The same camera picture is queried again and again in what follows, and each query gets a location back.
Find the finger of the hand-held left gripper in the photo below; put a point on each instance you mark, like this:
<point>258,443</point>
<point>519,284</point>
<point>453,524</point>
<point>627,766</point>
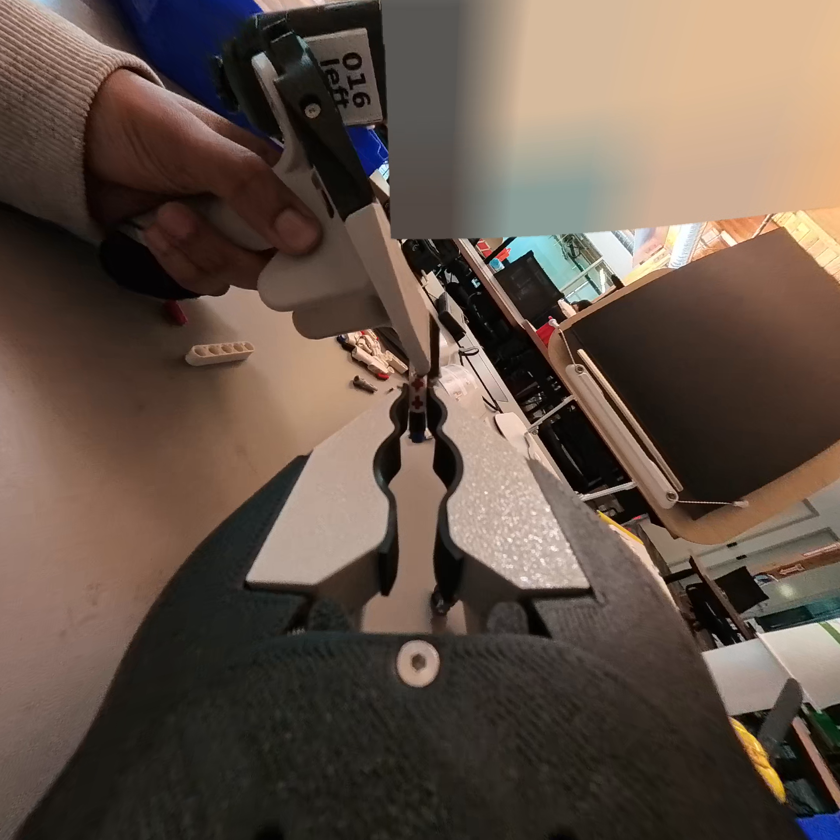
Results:
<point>387,275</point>
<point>435,348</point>

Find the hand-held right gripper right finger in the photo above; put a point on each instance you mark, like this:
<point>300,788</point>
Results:
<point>518,525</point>

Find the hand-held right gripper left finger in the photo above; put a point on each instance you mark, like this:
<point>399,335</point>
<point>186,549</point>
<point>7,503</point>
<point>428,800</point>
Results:
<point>315,518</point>

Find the white lego liftarm with pins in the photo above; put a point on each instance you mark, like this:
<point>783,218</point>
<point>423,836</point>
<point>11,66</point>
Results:
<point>417,397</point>

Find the person's left forearm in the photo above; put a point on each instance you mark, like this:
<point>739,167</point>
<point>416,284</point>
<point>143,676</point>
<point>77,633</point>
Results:
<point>46,98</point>

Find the pile of white lego pieces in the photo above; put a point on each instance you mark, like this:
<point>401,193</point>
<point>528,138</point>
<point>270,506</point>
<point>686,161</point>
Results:
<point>374,351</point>

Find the dark grey lego pin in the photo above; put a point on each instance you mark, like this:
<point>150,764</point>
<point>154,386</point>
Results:
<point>363,382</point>

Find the white lego beam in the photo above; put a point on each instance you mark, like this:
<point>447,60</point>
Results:
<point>220,353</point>

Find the red lego piece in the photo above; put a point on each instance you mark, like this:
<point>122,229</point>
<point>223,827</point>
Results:
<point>176,313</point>

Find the person's left hand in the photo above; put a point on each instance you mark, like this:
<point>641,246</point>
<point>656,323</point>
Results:
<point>164,157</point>

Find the black power adapter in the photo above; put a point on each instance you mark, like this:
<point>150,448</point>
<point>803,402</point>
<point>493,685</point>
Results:
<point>453,321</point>

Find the white monitor stand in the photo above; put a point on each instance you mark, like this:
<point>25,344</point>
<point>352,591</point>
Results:
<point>512,425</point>

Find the blue plastic bin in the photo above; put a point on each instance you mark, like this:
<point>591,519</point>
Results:
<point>177,26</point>

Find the black monitor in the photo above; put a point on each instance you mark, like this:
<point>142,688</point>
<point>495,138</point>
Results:
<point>709,367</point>

